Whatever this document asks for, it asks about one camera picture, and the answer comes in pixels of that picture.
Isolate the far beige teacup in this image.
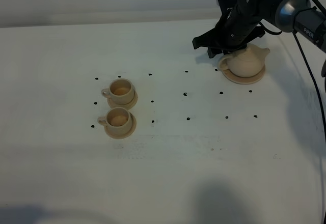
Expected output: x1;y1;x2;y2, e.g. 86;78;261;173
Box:
101;78;135;104

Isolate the round beige teapot saucer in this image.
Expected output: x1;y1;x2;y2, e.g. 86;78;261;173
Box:
222;66;265;85

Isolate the beige ceramic teapot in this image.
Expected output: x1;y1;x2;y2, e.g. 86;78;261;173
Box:
218;44;270;78

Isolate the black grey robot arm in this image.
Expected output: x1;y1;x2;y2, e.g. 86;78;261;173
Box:
192;0;325;85

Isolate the near beige teacup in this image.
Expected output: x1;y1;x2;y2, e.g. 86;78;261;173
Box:
97;107;132;135

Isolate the beige cup saucer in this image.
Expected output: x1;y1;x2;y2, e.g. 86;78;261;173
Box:
107;92;138;110
104;114;137;139

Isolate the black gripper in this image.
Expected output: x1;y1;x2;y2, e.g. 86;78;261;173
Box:
192;0;279;58

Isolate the near beige cup saucer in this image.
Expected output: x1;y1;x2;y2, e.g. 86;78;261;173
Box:
104;114;137;139

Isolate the far beige cup saucer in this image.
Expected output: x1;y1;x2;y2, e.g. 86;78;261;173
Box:
107;92;138;110

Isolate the beige teacup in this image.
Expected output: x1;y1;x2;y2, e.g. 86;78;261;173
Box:
101;78;135;104
97;107;132;135

